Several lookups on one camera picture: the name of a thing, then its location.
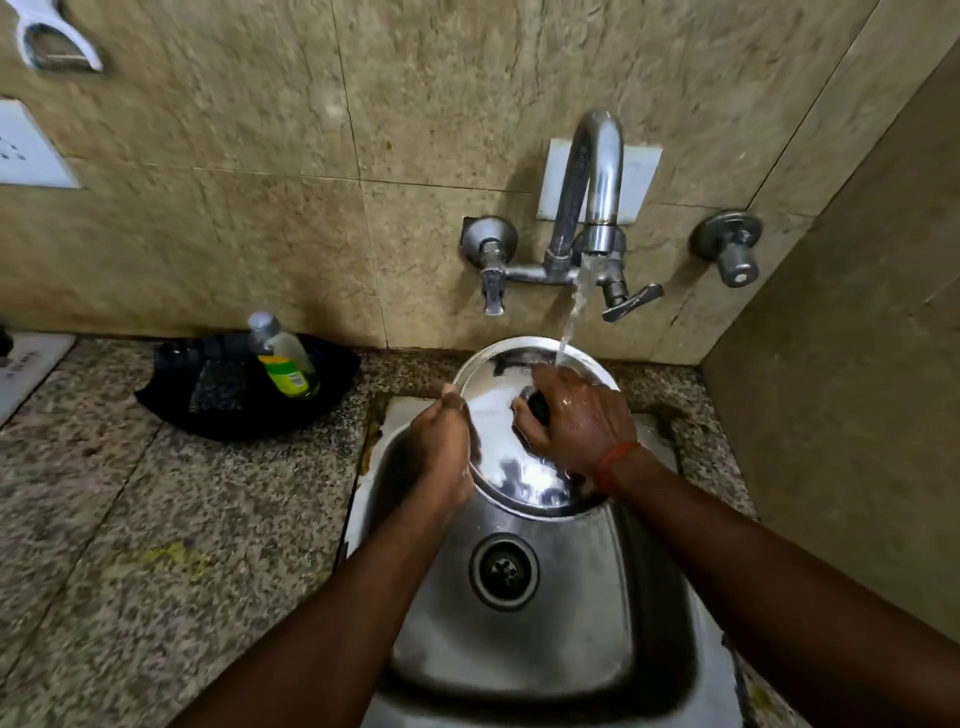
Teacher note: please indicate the person's left hand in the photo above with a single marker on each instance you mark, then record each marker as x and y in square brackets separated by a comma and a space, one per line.
[439, 450]

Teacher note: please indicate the person's right hand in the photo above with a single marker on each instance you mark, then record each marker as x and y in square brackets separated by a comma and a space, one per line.
[581, 427]

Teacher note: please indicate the person's right thumb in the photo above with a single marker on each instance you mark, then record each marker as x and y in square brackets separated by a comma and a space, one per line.
[528, 425]

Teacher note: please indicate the person's left fingers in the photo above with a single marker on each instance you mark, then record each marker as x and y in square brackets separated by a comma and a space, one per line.
[456, 409]

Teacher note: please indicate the round steel lid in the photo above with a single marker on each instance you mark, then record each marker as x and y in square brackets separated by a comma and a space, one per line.
[499, 442]

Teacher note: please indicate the person's right forearm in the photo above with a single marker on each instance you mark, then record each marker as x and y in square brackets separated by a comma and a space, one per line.
[772, 592]

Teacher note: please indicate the person's left forearm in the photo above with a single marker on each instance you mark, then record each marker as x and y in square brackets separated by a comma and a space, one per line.
[337, 630]

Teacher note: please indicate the red thread wristband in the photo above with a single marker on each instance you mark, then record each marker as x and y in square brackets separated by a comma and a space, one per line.
[613, 461]

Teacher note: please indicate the running water stream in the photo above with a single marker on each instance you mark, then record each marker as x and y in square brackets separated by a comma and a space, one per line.
[576, 307]

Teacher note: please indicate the steel sink drain strainer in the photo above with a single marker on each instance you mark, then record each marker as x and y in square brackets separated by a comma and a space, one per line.
[504, 571]

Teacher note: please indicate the clear bottle green yellow label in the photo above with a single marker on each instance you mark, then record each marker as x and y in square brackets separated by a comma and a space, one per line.
[285, 360]

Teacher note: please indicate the stainless steel sink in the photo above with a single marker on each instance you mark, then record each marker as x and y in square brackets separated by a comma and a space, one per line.
[570, 622]

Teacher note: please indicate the black plastic tray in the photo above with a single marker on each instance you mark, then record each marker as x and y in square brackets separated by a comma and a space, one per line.
[217, 397]

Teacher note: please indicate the white flat board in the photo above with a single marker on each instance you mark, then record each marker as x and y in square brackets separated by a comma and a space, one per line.
[26, 367]

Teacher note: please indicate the steel wall faucet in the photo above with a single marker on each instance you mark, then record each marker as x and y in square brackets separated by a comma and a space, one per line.
[592, 195]

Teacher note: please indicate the white wall plate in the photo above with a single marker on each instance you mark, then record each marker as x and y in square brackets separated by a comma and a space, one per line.
[637, 180]

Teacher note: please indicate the steel wall stop valve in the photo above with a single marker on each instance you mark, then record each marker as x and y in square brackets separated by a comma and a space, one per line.
[731, 247]

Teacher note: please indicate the white wall socket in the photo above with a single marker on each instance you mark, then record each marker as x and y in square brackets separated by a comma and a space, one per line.
[26, 150]

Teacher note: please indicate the white wall hook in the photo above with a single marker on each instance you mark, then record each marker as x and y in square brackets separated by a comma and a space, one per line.
[75, 45]

